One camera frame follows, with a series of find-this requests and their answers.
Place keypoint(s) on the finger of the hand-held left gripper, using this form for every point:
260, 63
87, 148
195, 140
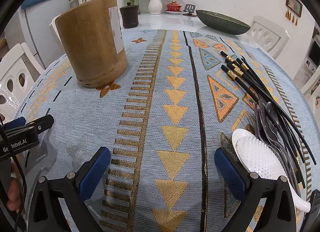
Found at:
15, 122
41, 123

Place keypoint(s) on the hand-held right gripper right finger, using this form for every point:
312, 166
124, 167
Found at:
230, 174

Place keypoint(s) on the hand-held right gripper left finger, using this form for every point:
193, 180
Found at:
95, 174

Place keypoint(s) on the bamboo utensil holder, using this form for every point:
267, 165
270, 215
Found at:
92, 46

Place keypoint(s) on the bundle of black chopsticks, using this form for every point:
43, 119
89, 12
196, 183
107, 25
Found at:
236, 72

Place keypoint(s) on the person's left hand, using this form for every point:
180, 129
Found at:
13, 197

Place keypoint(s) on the white chair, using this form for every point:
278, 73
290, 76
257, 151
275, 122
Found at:
312, 91
15, 79
270, 36
53, 31

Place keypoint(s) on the blue patterned tablecloth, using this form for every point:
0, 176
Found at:
155, 121

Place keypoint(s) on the white refrigerator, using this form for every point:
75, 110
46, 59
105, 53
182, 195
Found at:
30, 31

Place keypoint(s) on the dark brown pot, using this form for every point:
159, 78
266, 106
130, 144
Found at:
129, 18

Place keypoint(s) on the dark green bowl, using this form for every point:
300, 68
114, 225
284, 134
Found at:
222, 23

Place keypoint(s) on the hanging tassels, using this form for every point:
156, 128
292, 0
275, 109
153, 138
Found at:
291, 16

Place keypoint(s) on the dark phone stand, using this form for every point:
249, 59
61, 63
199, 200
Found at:
189, 9

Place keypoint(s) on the red lidded teacup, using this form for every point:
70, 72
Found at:
172, 6

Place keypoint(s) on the small framed picture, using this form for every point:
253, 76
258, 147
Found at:
293, 2

